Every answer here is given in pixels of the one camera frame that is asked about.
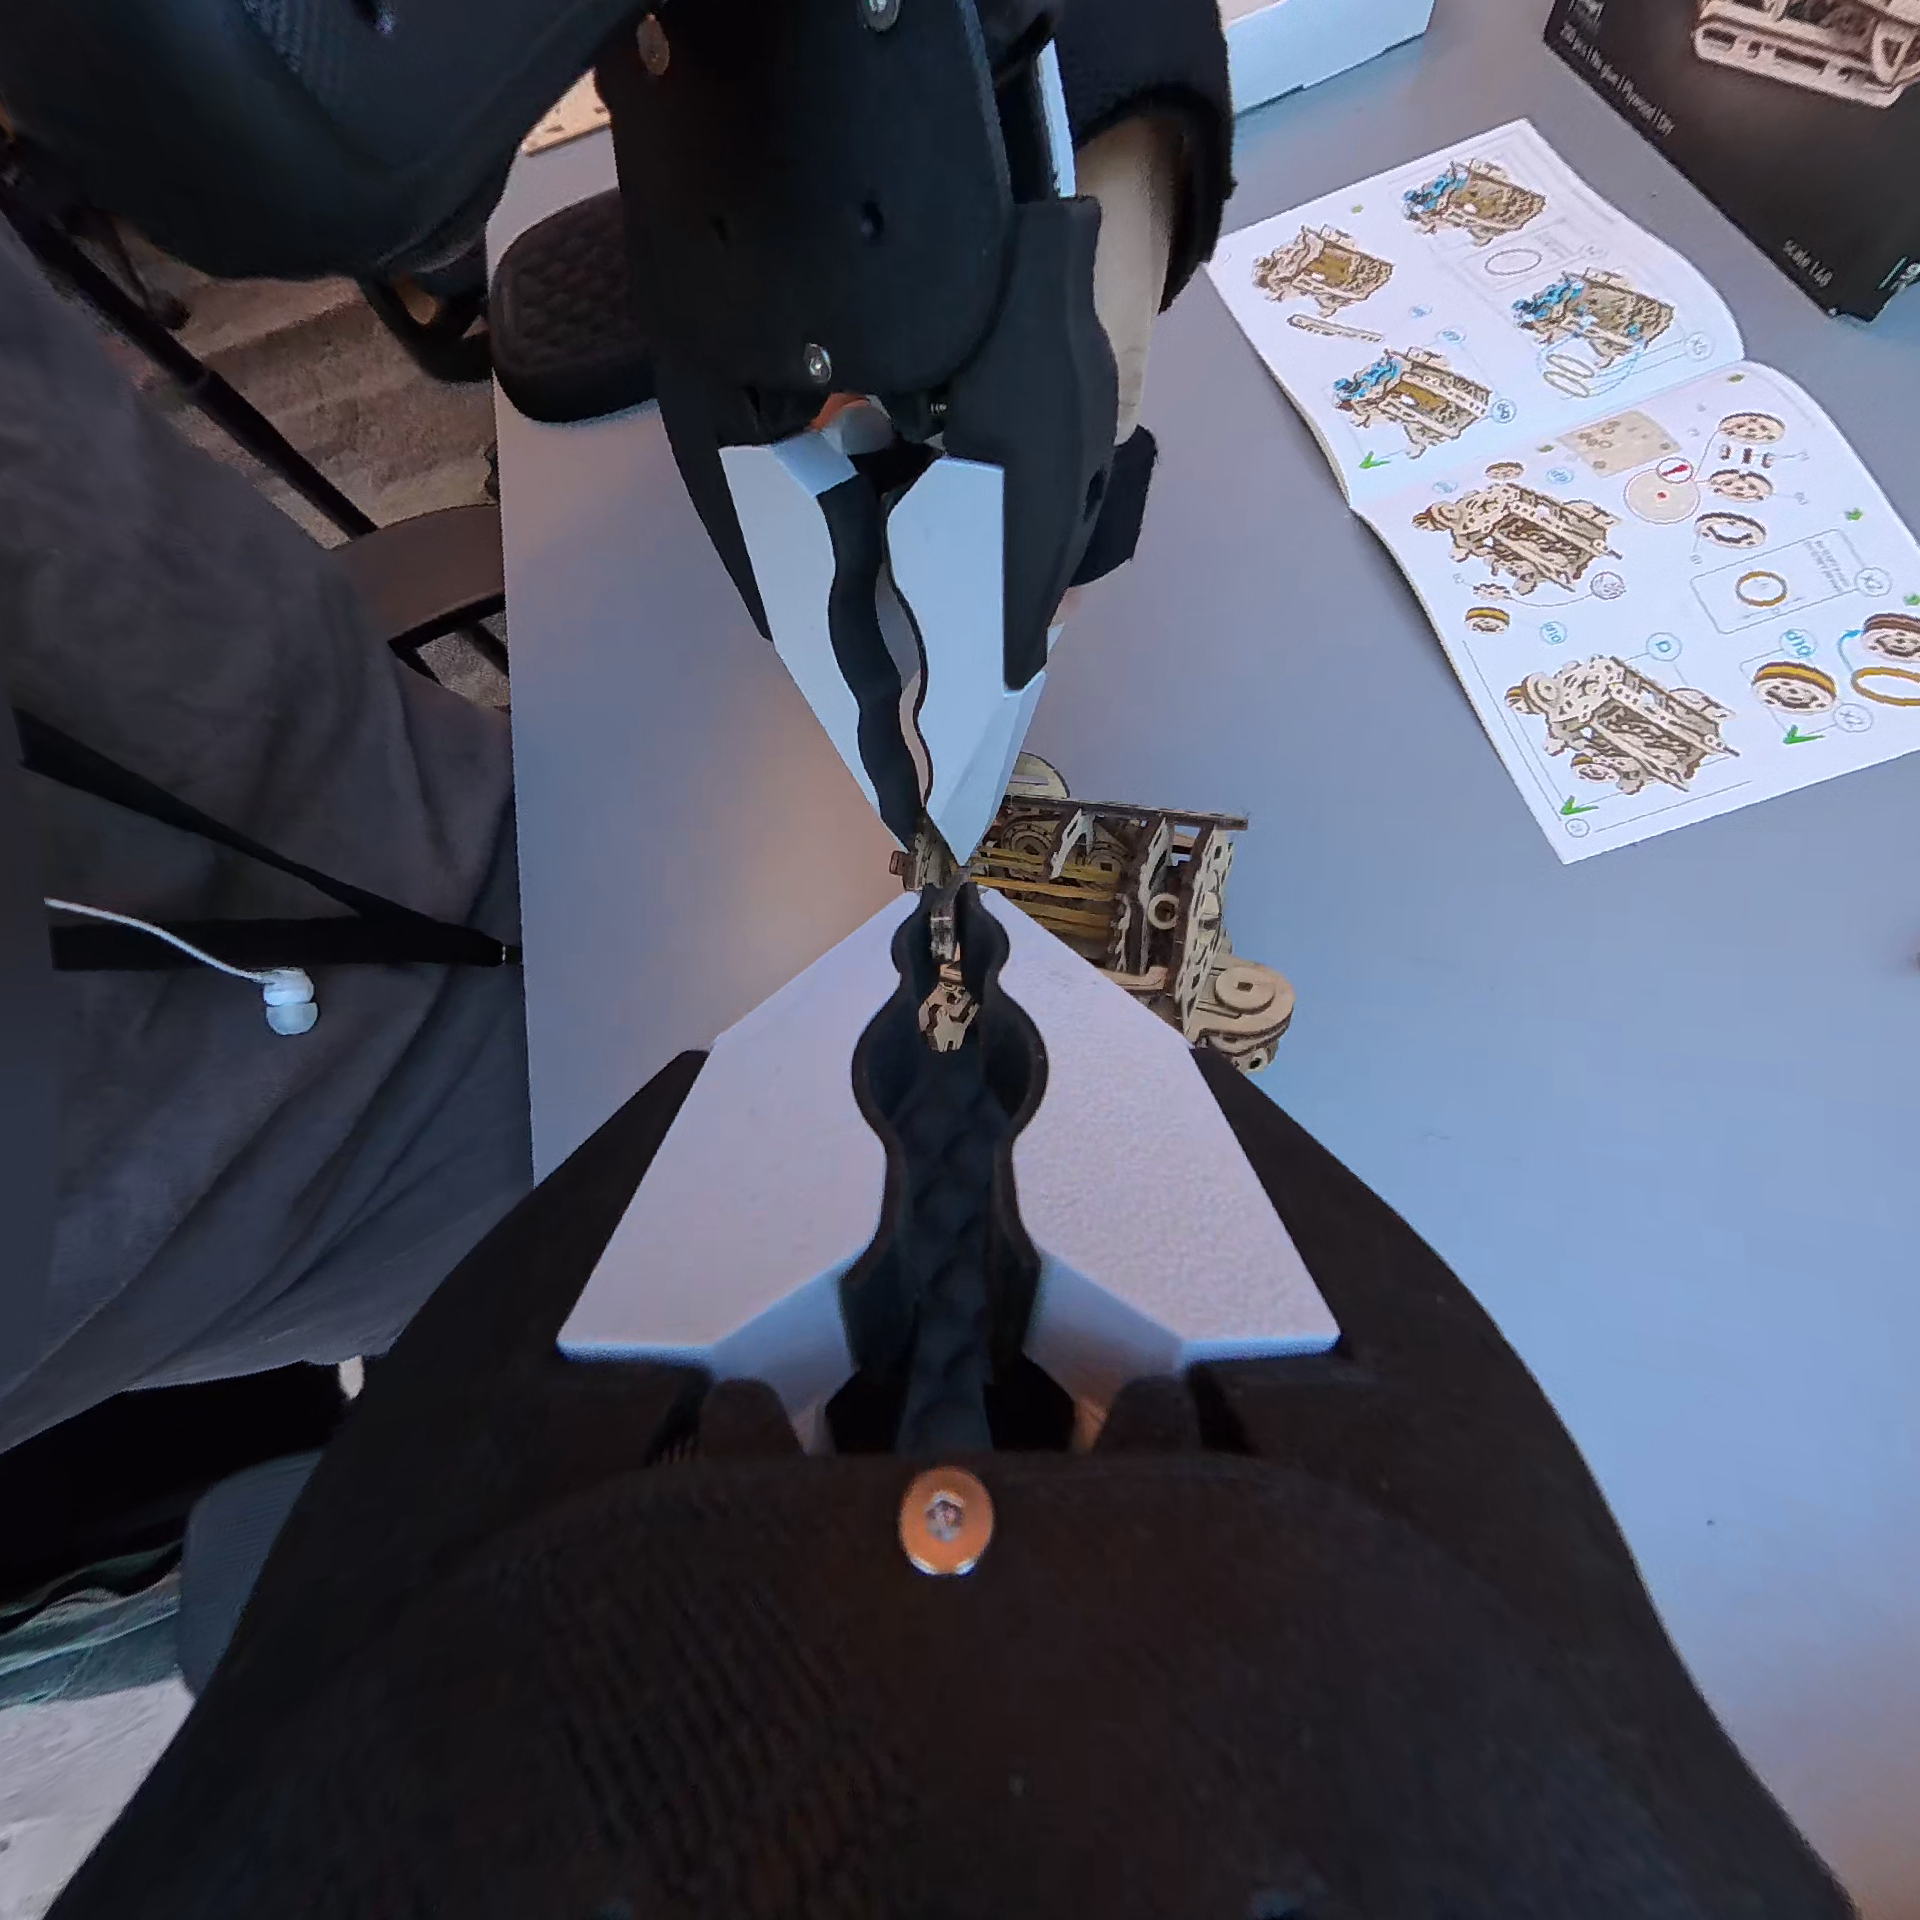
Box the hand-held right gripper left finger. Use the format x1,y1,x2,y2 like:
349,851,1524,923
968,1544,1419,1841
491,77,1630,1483
556,892,926,1413

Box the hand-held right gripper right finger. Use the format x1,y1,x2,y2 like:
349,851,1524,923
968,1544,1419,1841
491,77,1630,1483
972,892,1345,1410

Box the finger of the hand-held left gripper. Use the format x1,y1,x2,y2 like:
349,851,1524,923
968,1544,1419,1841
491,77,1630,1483
890,452,1071,876
720,428,930,868

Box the thin wooden model panel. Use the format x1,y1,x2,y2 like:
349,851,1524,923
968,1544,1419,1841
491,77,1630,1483
917,884,985,1055

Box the wooden mechanical car model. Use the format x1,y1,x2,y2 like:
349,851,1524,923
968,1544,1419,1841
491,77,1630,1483
895,757,1296,1079

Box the black model kit box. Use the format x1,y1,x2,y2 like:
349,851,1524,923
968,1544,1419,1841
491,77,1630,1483
1545,0,1920,324

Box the person's left hand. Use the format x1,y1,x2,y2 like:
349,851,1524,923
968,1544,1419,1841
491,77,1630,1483
1081,119,1190,441

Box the black honeycomb cushion pad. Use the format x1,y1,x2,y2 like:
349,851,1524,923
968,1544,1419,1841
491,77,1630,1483
487,187,668,430

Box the person's grey clothing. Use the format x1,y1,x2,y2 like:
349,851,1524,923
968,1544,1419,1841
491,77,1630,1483
0,211,535,1450

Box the white cardboard box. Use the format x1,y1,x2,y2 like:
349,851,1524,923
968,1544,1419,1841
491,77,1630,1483
1221,0,1431,113

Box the illustrated instruction booklet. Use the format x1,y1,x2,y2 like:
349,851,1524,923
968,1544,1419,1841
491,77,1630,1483
1206,120,1920,868

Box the white wired earphones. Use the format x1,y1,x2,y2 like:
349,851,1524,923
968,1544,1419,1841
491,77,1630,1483
44,894,322,1042

